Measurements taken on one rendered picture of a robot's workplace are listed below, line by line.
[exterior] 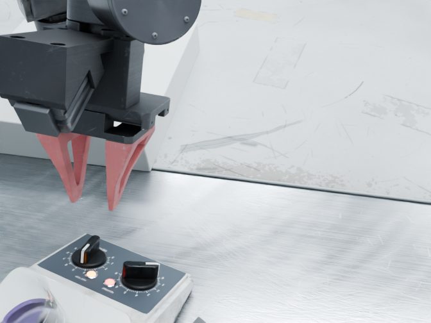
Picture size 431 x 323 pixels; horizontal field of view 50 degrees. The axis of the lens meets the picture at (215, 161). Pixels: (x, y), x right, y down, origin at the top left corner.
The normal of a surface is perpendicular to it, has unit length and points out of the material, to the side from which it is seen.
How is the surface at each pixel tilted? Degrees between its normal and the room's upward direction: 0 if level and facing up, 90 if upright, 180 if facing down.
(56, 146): 82
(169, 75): 3
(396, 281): 0
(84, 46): 96
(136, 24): 72
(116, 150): 82
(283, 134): 0
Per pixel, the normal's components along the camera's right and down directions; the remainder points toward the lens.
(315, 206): -0.06, -0.68
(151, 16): 0.47, 0.36
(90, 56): 0.97, 0.19
